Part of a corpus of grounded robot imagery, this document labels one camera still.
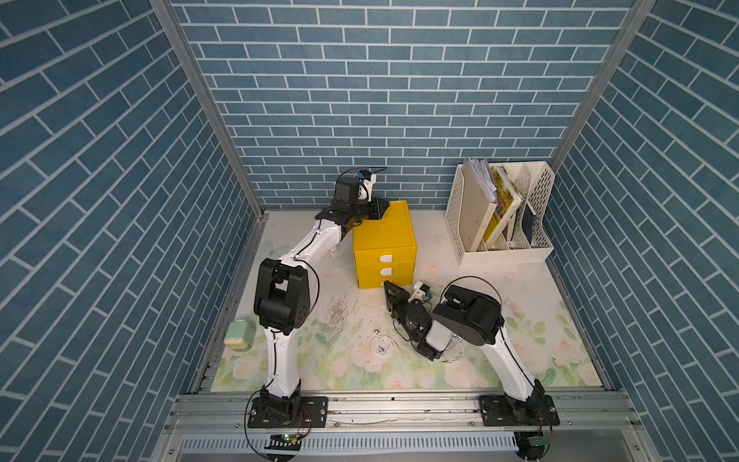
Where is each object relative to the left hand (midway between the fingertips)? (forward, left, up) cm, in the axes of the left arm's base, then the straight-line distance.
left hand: (393, 205), depth 91 cm
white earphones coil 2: (-38, -18, -23) cm, 48 cm away
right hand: (-19, +2, -18) cm, 26 cm away
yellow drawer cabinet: (-16, +3, -2) cm, 16 cm away
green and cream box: (-36, +43, -16) cm, 59 cm away
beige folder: (-3, -25, +5) cm, 26 cm away
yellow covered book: (0, -36, +3) cm, 37 cm away
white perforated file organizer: (+3, -52, -16) cm, 54 cm away
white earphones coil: (-35, +4, -24) cm, 43 cm away
